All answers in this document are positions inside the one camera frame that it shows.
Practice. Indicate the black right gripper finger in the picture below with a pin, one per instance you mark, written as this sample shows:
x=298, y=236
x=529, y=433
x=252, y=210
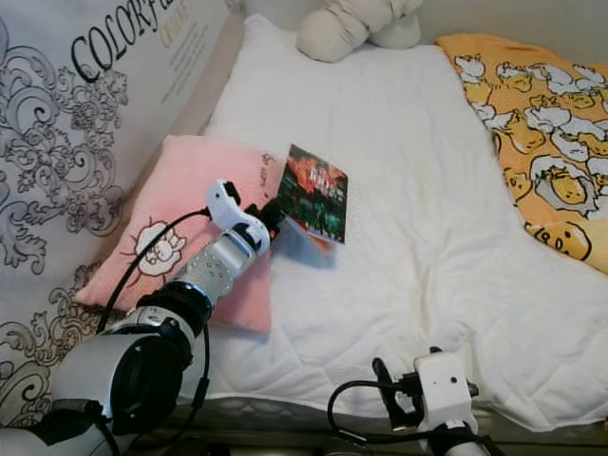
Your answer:
x=388, y=391

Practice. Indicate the dark red-green cover book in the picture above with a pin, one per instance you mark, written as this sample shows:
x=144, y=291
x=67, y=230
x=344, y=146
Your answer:
x=315, y=190

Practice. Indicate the pink pillow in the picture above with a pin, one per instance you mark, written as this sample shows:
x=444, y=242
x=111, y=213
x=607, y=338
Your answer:
x=171, y=204

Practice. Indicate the yellow egg-print blanket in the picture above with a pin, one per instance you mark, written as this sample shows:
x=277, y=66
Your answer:
x=541, y=123

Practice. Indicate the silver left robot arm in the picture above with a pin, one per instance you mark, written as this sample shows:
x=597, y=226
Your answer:
x=133, y=370

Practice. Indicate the white quilted mattress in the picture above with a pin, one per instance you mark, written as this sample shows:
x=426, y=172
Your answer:
x=418, y=237

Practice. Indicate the beige plush toy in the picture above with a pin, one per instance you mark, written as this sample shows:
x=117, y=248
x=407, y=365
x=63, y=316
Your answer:
x=342, y=28

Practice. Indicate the grey ornament-print headboard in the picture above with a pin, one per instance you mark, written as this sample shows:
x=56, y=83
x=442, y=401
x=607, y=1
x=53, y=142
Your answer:
x=57, y=123

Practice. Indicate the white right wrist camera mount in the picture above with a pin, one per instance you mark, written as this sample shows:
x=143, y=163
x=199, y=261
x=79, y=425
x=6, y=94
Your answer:
x=445, y=389

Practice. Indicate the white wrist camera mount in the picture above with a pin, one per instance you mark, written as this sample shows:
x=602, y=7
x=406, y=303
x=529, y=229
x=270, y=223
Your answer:
x=445, y=389
x=233, y=211

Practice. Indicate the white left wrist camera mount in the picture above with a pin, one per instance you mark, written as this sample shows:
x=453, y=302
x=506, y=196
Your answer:
x=233, y=211

